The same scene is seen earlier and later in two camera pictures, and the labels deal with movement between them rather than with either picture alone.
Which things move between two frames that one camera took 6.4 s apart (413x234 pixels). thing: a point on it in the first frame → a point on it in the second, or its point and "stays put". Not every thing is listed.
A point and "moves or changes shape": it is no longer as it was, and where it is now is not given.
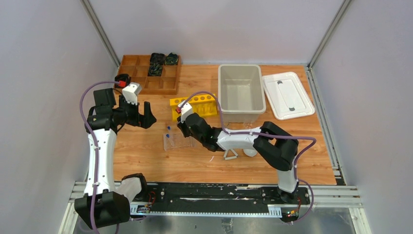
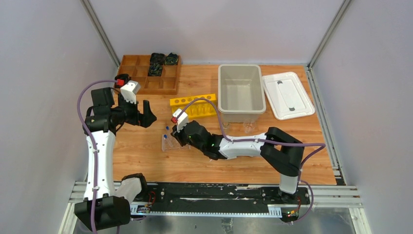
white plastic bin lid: [288, 96] stays put
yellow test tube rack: [203, 105] stays put
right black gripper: [182, 126] → [178, 134]
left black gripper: [134, 111] stays put
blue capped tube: [168, 135] moves or changes shape
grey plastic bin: [241, 94] stays put
